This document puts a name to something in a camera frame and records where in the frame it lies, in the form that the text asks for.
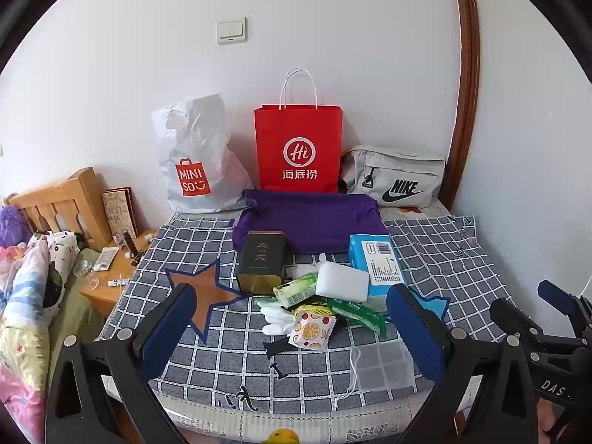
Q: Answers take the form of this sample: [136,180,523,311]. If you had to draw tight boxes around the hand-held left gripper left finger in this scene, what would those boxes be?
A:
[46,282,197,444]

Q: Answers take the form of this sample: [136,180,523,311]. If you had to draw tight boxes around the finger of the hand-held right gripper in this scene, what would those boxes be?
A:
[489,298,588,367]
[537,280,592,330]

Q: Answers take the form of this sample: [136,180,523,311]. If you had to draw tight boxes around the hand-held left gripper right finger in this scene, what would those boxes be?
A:
[387,283,539,444]

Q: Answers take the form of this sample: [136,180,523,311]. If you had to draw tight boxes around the dark green packet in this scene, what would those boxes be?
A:
[326,298,387,337]

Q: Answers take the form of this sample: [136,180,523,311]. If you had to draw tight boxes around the yellow mesh pouch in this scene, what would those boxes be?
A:
[293,303,334,320]

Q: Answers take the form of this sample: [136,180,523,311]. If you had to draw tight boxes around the fruit print packet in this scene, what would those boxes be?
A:
[287,310,336,350]

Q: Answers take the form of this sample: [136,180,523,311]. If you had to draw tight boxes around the white glove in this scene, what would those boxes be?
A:
[260,305,301,337]

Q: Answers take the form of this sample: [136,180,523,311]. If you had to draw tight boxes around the dark green tea tin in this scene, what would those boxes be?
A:
[233,230,288,297]

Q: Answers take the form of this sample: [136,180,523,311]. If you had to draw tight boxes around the light green wipes pack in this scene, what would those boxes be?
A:
[273,273,320,308]

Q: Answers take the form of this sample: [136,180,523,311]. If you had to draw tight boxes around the purple towel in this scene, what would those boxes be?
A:
[231,189,389,255]

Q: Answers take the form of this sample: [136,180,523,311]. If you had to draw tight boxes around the wooden nightstand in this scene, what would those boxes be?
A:
[78,229,158,315]

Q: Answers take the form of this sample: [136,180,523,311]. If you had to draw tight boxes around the grey checked bed sheet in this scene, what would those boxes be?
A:
[92,210,502,419]

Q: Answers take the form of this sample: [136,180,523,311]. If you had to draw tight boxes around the blue tissue pack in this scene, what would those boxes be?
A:
[348,233,408,313]

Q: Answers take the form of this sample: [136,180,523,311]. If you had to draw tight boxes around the white cosmetic tube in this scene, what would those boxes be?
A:
[95,247,120,271]

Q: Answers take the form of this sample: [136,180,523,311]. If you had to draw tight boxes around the clear drinking glass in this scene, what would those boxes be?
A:
[74,259,100,287]

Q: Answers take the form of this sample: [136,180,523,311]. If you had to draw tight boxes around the pale green bed sheet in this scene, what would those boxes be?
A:
[46,247,116,347]

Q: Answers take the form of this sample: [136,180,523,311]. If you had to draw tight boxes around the white black-spotted pillow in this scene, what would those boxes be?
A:
[30,231,81,320]

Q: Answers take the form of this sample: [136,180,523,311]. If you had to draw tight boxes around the patterned hardcover book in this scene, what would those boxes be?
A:
[102,187,138,241]

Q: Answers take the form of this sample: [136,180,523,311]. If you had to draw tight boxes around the colourful printed quilt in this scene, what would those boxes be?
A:
[0,236,51,431]

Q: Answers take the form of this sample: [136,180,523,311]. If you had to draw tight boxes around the grey waist bag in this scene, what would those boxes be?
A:
[340,145,447,208]

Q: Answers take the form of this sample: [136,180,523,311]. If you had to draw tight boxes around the wooden headboard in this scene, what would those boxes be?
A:
[9,166,112,253]

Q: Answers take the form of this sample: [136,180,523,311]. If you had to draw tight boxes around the white plastic shopping bag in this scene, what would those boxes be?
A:
[152,94,255,213]

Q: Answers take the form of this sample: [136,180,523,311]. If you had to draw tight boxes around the purple plush toy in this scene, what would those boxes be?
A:
[0,206,28,248]

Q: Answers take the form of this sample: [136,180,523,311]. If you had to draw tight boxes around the red paper shopping bag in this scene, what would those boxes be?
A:
[253,68,344,194]

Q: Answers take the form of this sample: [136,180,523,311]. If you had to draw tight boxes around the brown wooden door frame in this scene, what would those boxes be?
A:
[446,0,482,206]

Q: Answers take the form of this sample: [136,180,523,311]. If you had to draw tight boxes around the white wall light switch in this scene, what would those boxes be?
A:
[216,17,248,44]

